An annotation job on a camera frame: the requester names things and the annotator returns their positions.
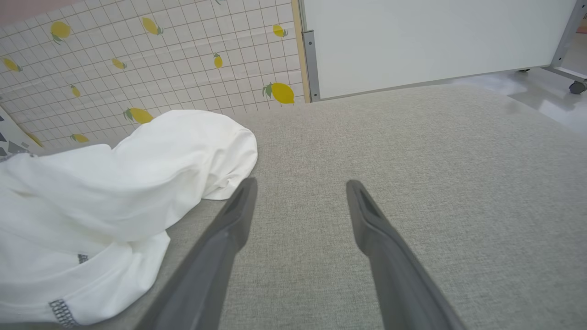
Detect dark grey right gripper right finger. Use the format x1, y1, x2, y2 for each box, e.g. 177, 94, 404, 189
346, 180, 466, 330

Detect white garment with grey stitching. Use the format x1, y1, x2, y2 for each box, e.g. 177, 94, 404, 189
0, 109, 259, 328

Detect grey metal leg with caster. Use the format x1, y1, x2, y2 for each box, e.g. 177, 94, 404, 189
518, 0, 587, 95

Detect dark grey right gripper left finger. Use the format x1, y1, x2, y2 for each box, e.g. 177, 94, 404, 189
135, 177, 258, 330

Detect grey fabric sofa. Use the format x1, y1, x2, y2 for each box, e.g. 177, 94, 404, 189
0, 85, 587, 330

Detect white partition board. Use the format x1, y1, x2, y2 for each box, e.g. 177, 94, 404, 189
300, 0, 579, 102

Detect geometric patterned cushion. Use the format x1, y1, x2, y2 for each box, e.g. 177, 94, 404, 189
0, 108, 44, 162

